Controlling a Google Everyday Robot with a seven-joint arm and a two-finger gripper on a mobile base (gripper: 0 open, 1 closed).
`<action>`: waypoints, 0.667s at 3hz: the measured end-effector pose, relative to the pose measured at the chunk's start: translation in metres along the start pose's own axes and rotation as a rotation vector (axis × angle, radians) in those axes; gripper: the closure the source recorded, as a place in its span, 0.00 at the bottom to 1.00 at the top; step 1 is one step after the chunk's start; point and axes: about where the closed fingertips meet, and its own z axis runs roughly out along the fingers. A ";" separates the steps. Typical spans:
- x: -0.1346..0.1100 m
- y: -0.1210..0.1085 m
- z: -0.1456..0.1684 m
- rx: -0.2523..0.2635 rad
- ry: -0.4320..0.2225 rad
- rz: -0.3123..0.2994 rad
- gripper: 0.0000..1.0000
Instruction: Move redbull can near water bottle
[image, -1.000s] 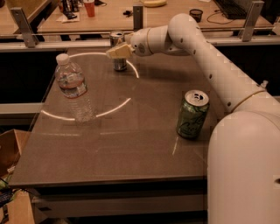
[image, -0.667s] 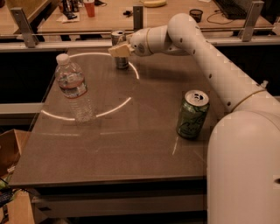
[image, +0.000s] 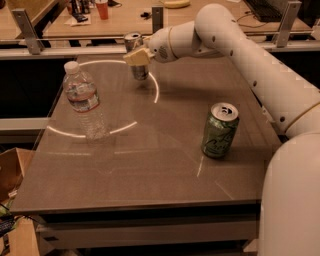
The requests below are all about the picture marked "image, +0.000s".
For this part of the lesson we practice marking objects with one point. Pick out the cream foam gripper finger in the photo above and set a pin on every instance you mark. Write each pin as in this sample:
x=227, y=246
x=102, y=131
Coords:
x=140, y=56

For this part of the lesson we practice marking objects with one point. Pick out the silver redbull can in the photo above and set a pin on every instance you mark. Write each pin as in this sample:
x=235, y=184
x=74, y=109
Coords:
x=133, y=40

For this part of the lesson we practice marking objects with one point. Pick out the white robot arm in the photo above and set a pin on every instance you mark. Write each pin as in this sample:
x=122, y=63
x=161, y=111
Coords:
x=290, y=206

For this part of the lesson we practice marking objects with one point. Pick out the clear plastic water bottle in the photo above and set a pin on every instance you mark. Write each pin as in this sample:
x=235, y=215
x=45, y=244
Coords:
x=82, y=94

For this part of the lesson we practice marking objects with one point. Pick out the green soda can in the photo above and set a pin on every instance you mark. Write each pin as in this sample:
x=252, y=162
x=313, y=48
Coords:
x=220, y=128

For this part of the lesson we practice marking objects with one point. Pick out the red plastic cup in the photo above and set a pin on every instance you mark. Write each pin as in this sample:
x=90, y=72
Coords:
x=102, y=7

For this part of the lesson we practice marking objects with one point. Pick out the yellow banana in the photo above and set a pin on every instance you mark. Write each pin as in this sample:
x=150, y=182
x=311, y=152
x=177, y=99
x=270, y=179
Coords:
x=175, y=4

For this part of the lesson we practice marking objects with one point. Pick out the black keyboard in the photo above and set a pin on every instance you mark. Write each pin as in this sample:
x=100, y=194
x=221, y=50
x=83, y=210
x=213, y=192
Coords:
x=264, y=11

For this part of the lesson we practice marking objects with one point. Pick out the brown cardboard box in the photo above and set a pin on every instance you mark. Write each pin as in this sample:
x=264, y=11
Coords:
x=13, y=167

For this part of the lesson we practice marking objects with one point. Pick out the grey table drawer front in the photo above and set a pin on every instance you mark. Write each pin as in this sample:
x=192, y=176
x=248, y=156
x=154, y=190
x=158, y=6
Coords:
x=150, y=231

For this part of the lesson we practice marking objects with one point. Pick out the middle metal rail bracket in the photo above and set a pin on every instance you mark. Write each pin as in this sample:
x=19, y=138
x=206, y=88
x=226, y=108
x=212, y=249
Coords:
x=157, y=18

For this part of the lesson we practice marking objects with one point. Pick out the metal rail bracket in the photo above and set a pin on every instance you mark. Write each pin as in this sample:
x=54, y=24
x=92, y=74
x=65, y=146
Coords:
x=281, y=37
x=157, y=18
x=33, y=43

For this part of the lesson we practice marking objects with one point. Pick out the left metal rail bracket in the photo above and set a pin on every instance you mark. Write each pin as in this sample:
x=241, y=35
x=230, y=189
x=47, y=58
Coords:
x=33, y=43

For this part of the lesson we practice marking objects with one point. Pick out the right metal rail bracket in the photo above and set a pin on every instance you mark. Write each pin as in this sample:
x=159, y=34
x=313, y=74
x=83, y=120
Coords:
x=281, y=37

